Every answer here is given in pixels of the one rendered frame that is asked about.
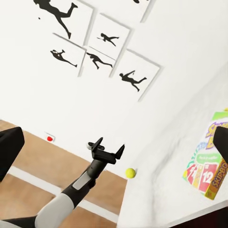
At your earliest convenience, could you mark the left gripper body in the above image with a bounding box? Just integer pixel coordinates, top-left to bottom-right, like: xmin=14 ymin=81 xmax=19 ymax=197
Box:
xmin=90 ymin=149 xmax=117 ymax=173

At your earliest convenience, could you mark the board game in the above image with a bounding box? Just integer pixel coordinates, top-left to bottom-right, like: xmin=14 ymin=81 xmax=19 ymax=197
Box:
xmin=182 ymin=107 xmax=228 ymax=200

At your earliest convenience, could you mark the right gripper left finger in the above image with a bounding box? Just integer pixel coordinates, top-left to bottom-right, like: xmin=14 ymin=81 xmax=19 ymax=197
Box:
xmin=0 ymin=126 xmax=25 ymax=181

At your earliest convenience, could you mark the tennis ball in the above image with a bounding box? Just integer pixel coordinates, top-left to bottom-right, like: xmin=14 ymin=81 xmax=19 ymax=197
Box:
xmin=126 ymin=168 xmax=136 ymax=178

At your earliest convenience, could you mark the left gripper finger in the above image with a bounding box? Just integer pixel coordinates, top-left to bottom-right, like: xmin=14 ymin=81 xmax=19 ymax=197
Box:
xmin=90 ymin=137 xmax=103 ymax=156
xmin=111 ymin=145 xmax=125 ymax=160

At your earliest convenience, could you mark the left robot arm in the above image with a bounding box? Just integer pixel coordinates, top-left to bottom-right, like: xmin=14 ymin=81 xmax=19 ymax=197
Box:
xmin=0 ymin=137 xmax=125 ymax=228

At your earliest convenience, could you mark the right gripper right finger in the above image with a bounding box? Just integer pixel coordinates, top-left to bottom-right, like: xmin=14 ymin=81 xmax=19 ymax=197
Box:
xmin=212 ymin=126 xmax=228 ymax=165

